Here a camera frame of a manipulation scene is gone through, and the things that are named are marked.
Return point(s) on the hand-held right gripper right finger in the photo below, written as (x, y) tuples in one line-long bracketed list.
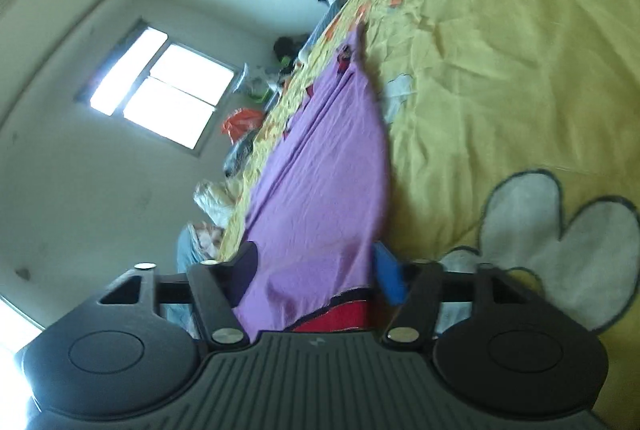
[(392, 277)]

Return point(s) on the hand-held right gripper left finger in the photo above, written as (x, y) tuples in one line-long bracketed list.
[(212, 300)]

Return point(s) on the purple sweater with red collar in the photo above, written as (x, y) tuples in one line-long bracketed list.
[(320, 190)]

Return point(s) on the dark patterned clothes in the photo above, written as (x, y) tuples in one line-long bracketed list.
[(240, 157)]

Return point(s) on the blue cloth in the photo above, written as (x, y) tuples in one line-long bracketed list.
[(186, 250)]

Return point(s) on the white quilt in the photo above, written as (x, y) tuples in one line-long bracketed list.
[(217, 202)]

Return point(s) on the orange plastic bag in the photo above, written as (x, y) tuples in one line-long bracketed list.
[(242, 122)]

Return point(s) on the window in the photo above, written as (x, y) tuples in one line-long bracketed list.
[(165, 89)]

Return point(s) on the floral pillow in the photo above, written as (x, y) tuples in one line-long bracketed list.
[(257, 82)]

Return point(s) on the yellow floral bedsheet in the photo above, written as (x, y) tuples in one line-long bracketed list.
[(500, 59)]

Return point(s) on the green plastic chair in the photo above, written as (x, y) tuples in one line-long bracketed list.
[(284, 58)]

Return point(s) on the black bag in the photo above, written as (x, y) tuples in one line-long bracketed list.
[(286, 44)]

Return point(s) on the blue quilted blanket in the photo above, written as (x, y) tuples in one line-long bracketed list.
[(320, 29)]

